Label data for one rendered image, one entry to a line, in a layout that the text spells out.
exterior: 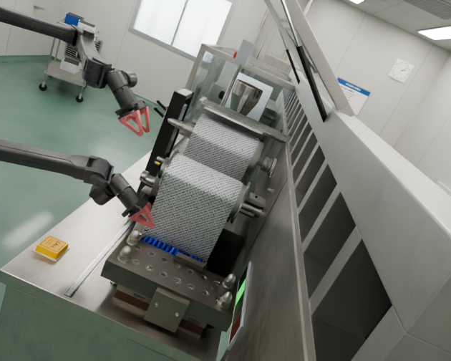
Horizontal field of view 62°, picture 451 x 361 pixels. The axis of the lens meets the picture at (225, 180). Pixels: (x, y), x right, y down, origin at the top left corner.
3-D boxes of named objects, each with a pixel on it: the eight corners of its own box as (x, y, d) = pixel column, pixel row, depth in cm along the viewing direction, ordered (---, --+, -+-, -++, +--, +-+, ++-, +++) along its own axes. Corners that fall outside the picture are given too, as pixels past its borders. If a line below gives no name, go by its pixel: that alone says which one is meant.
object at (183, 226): (140, 236, 125) (159, 190, 118) (204, 266, 125) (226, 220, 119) (139, 237, 124) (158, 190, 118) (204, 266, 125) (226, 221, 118)
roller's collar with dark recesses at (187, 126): (181, 132, 146) (187, 117, 144) (195, 138, 147) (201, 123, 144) (177, 135, 140) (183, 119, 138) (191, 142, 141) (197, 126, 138)
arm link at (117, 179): (112, 175, 115) (121, 167, 120) (98, 185, 118) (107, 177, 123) (126, 192, 116) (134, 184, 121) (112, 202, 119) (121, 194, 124)
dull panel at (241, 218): (254, 147, 340) (265, 123, 332) (258, 148, 340) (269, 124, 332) (217, 299, 130) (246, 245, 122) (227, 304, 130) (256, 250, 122)
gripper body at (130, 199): (124, 219, 117) (109, 200, 116) (135, 206, 127) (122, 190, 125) (139, 208, 115) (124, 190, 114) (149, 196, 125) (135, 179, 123)
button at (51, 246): (47, 240, 122) (49, 233, 121) (67, 248, 122) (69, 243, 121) (34, 251, 115) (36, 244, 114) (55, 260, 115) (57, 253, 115)
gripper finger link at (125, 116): (129, 141, 115) (114, 114, 113) (138, 137, 122) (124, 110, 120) (148, 132, 113) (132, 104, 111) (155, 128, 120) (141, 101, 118)
